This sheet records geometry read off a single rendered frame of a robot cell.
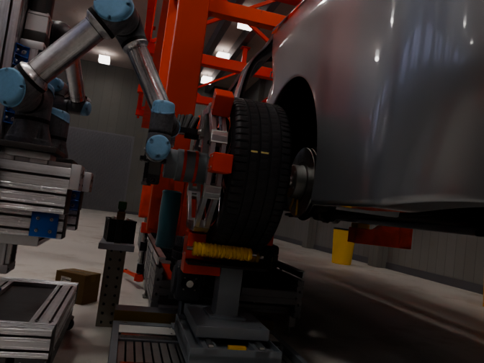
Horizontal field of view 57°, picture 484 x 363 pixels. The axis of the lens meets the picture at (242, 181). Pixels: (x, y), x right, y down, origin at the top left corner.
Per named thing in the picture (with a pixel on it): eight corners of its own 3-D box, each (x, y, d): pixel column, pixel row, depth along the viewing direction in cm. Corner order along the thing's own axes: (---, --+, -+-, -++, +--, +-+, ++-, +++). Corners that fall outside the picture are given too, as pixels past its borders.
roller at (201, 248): (257, 263, 185) (258, 248, 186) (186, 256, 178) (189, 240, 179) (253, 261, 191) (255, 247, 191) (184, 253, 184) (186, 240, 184)
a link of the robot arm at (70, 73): (83, 19, 212) (93, 110, 243) (60, 16, 212) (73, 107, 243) (73, 28, 203) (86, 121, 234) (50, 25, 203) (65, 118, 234)
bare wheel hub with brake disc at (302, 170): (310, 227, 192) (326, 155, 186) (292, 225, 190) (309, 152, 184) (287, 206, 222) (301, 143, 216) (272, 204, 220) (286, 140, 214)
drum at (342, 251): (325, 261, 828) (329, 226, 833) (346, 263, 839) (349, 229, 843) (335, 263, 789) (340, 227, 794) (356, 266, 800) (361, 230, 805)
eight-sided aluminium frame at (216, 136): (215, 236, 169) (233, 96, 173) (198, 234, 168) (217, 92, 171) (194, 227, 222) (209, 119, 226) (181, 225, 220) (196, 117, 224)
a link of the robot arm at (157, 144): (173, 134, 141) (169, 160, 141) (170, 138, 152) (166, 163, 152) (148, 130, 140) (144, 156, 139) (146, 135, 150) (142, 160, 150)
